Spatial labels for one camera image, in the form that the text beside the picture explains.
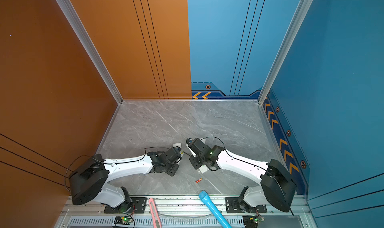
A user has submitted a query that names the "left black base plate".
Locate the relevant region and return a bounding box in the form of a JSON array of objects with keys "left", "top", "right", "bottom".
[{"left": 104, "top": 197, "right": 147, "bottom": 215}]

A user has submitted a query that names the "aluminium corner post right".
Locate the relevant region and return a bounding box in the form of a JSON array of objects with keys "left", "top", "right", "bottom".
[{"left": 258, "top": 0, "right": 313, "bottom": 105}]

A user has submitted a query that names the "green circuit board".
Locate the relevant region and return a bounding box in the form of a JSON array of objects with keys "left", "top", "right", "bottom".
[
  {"left": 243, "top": 216, "right": 265, "bottom": 228},
  {"left": 114, "top": 216, "right": 135, "bottom": 228}
]

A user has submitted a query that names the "aluminium corner post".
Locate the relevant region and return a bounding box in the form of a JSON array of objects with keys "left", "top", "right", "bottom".
[
  {"left": 258, "top": 0, "right": 313, "bottom": 105},
  {"left": 56, "top": 0, "right": 123, "bottom": 105}
]

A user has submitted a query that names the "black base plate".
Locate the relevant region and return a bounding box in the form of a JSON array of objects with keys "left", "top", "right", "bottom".
[
  {"left": 104, "top": 197, "right": 147, "bottom": 215},
  {"left": 225, "top": 197, "right": 268, "bottom": 214}
]

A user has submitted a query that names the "left green circuit board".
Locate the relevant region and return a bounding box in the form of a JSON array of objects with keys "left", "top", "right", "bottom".
[{"left": 114, "top": 216, "right": 135, "bottom": 228}]

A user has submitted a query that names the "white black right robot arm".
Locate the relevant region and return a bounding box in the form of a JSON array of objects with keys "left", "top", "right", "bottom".
[{"left": 189, "top": 144, "right": 297, "bottom": 213}]

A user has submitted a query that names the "aluminium corner post left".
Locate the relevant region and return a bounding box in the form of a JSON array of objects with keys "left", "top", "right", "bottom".
[{"left": 56, "top": 0, "right": 123, "bottom": 105}]

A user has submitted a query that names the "aluminium front rail frame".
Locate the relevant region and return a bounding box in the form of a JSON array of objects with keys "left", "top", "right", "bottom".
[{"left": 54, "top": 195, "right": 317, "bottom": 228}]

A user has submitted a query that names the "right green circuit board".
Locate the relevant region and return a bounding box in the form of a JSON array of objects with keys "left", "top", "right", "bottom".
[{"left": 243, "top": 216, "right": 265, "bottom": 228}]

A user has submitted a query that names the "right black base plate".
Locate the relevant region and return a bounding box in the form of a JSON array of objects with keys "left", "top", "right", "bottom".
[{"left": 225, "top": 197, "right": 268, "bottom": 214}]

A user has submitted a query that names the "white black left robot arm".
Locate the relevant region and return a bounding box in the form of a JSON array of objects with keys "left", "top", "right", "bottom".
[{"left": 69, "top": 146, "right": 182, "bottom": 213}]

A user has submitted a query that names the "white remote with back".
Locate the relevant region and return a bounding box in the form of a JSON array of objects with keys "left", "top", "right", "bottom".
[{"left": 199, "top": 165, "right": 209, "bottom": 174}]

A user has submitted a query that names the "pink utility knife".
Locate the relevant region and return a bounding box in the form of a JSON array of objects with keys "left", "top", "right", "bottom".
[{"left": 148, "top": 198, "right": 162, "bottom": 228}]

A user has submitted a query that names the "blue plastic flashlight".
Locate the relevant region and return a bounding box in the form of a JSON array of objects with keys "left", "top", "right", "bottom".
[{"left": 199, "top": 191, "right": 231, "bottom": 228}]

